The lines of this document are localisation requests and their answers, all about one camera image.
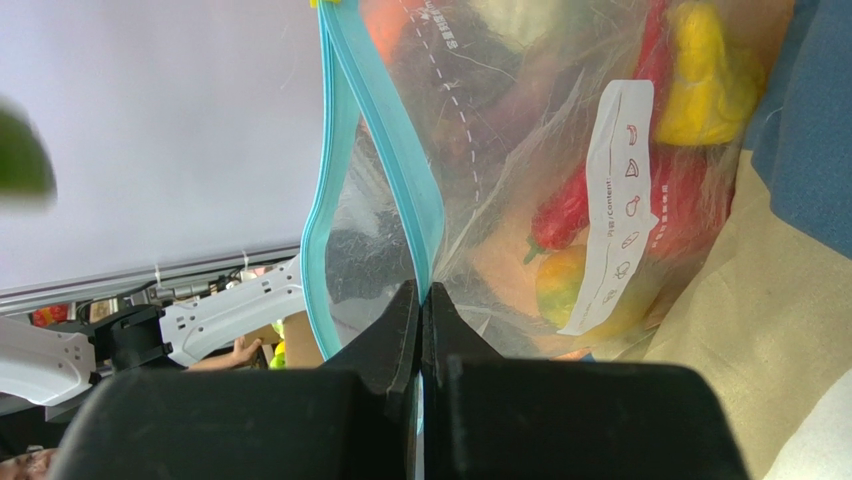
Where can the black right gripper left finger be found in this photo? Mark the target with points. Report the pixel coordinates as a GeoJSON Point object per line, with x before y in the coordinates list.
{"type": "Point", "coordinates": [353, 417]}

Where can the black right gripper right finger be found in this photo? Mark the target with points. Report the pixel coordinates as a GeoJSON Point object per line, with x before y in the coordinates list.
{"type": "Point", "coordinates": [492, 417]}

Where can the yellow orange mango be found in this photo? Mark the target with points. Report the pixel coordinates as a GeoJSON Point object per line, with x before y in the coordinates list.
{"type": "Point", "coordinates": [558, 283]}

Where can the red chili pepper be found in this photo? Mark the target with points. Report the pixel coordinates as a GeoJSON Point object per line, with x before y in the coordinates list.
{"type": "Point", "coordinates": [565, 214]}

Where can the clear zip top bag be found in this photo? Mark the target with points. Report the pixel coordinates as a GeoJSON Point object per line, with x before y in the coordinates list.
{"type": "Point", "coordinates": [448, 123]}

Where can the red apple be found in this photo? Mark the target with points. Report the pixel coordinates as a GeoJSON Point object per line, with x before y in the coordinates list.
{"type": "Point", "coordinates": [691, 200]}

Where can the yellow pear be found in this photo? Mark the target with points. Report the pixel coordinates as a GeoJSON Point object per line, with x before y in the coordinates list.
{"type": "Point", "coordinates": [715, 87]}

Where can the green chili pepper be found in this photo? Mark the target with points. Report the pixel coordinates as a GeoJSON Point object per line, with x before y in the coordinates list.
{"type": "Point", "coordinates": [26, 169]}

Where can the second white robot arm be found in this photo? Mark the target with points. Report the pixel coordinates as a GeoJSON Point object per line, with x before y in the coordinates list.
{"type": "Point", "coordinates": [418, 394]}

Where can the person hand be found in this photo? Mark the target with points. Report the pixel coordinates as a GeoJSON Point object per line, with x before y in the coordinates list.
{"type": "Point", "coordinates": [244, 352]}

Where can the checkered blue beige pillow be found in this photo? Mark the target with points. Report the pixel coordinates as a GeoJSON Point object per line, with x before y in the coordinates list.
{"type": "Point", "coordinates": [767, 321]}

